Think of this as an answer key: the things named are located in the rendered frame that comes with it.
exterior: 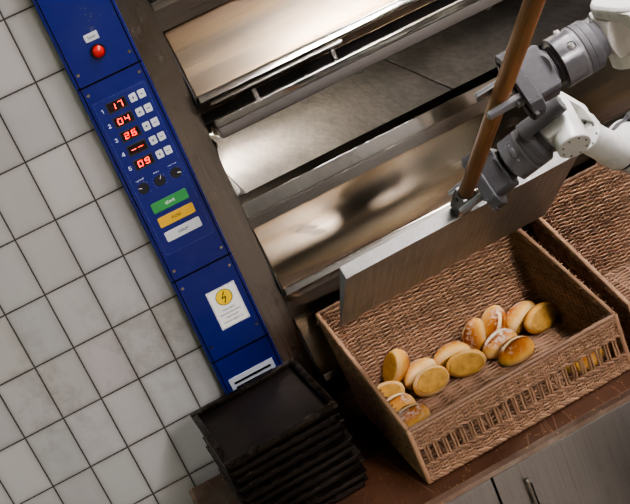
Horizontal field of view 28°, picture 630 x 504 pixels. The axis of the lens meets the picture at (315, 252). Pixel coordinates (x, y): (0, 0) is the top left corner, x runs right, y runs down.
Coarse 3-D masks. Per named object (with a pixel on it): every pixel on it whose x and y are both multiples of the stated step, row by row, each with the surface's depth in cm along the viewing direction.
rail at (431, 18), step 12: (468, 0) 284; (444, 12) 283; (408, 24) 283; (420, 24) 282; (384, 36) 281; (396, 36) 281; (360, 48) 280; (372, 48) 280; (336, 60) 279; (348, 60) 279; (312, 72) 278; (324, 72) 278; (288, 84) 277; (300, 84) 277; (264, 96) 276; (276, 96) 276; (240, 108) 275; (252, 108) 276; (216, 120) 274; (228, 120) 275
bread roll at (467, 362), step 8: (464, 352) 305; (472, 352) 305; (480, 352) 305; (448, 360) 307; (456, 360) 305; (464, 360) 305; (472, 360) 305; (480, 360) 304; (448, 368) 306; (456, 368) 305; (464, 368) 305; (472, 368) 305; (480, 368) 305; (456, 376) 306; (464, 376) 306
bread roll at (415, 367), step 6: (420, 360) 309; (426, 360) 309; (432, 360) 310; (414, 366) 308; (420, 366) 308; (426, 366) 308; (408, 372) 308; (414, 372) 307; (408, 378) 307; (414, 378) 307; (408, 384) 308
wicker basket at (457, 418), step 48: (528, 240) 307; (432, 288) 314; (480, 288) 317; (528, 288) 320; (576, 288) 294; (336, 336) 299; (432, 336) 315; (528, 336) 313; (576, 336) 278; (480, 384) 302; (528, 384) 278; (576, 384) 282; (384, 432) 298; (432, 432) 273; (432, 480) 277
